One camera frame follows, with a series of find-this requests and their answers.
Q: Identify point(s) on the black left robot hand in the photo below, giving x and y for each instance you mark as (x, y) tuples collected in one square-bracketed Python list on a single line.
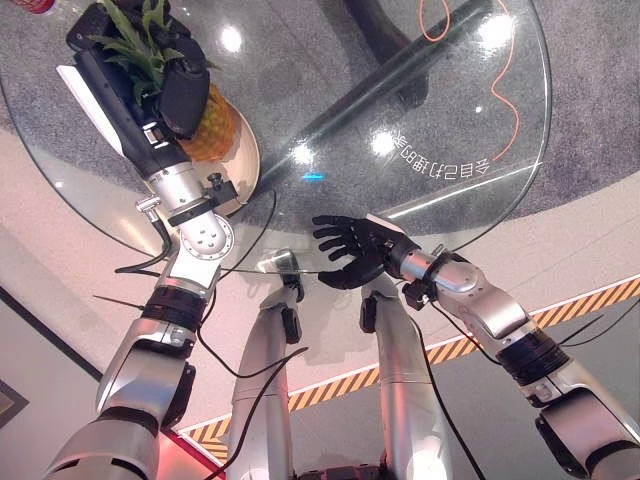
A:
[(182, 95)]

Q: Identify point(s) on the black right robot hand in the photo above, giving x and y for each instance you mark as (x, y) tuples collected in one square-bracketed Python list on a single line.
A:
[(367, 245)]

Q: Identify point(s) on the yellow pineapple with green leaves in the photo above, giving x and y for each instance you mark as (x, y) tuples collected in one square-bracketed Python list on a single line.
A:
[(217, 127)]

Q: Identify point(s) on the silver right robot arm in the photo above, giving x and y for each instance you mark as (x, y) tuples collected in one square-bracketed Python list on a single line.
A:
[(500, 310)]

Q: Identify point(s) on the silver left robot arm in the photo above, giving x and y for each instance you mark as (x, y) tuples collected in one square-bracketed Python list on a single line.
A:
[(145, 370)]

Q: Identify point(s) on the beige round plate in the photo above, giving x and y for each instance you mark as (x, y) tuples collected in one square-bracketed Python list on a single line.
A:
[(247, 160)]

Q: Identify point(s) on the grey round rug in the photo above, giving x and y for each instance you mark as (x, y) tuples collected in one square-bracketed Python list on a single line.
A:
[(310, 75)]

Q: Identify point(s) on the silver right robot leg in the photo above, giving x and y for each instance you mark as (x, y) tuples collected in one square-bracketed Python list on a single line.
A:
[(405, 390)]

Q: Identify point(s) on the silver robot leg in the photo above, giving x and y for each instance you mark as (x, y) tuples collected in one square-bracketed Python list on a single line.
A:
[(262, 380), (405, 390)]

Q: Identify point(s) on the silver left robot leg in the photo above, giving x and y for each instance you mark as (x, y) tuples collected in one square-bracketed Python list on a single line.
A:
[(262, 380)]

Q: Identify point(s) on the red white can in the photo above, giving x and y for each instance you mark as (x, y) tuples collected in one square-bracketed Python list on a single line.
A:
[(32, 5)]

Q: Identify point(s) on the black table base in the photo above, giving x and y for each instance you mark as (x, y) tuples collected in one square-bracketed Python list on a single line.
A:
[(395, 55)]

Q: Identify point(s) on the yellow black hazard tape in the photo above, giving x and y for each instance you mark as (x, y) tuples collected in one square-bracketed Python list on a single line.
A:
[(575, 305)]

